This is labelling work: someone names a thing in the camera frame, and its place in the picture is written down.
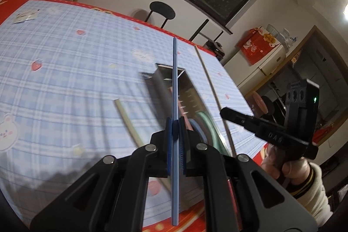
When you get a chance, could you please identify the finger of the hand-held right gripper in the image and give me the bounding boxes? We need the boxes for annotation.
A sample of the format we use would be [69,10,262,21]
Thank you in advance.
[220,107,262,134]

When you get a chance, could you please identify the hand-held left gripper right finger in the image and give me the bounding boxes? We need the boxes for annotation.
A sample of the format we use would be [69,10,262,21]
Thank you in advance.
[178,117,318,232]

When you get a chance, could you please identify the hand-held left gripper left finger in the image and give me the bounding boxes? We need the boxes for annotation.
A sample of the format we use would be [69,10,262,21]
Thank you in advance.
[30,118,173,232]

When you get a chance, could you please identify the green spoon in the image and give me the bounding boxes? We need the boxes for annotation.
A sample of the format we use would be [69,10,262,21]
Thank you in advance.
[200,111,229,154]

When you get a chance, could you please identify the blue spoon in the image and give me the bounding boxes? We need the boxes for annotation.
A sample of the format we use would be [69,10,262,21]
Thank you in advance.
[189,118,208,143]

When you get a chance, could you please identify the pink spoon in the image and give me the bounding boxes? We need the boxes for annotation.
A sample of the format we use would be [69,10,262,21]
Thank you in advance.
[177,97,189,120]

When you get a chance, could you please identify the beige chopstick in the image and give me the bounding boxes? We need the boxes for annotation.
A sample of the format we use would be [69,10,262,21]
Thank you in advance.
[194,45,237,158]

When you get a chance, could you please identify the pale green chopstick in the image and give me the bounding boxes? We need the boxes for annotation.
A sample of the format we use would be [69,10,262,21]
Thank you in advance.
[114,99,173,192]

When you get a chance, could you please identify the steel utensil tray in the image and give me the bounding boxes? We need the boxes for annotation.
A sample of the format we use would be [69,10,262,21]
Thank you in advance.
[139,63,234,159]

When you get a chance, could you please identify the blue chopstick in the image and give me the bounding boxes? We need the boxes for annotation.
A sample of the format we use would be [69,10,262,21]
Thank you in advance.
[171,37,180,225]

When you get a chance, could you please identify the person's right forearm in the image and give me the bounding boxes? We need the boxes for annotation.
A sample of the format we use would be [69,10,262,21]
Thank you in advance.
[287,161,336,225]

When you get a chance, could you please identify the person's right hand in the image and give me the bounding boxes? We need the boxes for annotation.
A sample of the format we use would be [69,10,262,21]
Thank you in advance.
[261,145,310,187]

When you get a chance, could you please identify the brown trash bin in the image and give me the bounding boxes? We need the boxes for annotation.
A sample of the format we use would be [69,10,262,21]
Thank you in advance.
[251,91,268,117]

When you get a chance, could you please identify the black kitchen chair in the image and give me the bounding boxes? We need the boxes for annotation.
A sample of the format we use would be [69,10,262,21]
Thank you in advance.
[261,96,276,113]

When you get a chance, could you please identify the white fridge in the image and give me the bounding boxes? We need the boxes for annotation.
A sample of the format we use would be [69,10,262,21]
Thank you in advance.
[236,42,286,97]

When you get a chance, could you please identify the clear bowls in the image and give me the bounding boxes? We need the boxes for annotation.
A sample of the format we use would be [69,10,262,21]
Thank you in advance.
[266,24,298,48]

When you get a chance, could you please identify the red printed cloth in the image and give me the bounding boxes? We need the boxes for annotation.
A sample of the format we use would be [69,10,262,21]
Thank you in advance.
[238,27,282,65]

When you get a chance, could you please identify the rice cooker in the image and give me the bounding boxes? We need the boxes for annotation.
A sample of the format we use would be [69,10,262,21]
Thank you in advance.
[205,40,226,60]

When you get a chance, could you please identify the black metal rack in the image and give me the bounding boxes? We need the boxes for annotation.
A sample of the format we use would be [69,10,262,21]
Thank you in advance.
[189,18,223,42]

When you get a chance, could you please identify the black round chair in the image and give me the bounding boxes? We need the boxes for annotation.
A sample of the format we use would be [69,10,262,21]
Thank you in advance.
[145,1,176,30]

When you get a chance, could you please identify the white paper slip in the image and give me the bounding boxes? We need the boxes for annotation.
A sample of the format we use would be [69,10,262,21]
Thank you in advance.
[12,10,40,24]

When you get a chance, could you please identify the wooden door frame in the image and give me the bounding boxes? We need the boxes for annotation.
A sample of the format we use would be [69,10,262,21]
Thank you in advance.
[245,25,348,102]

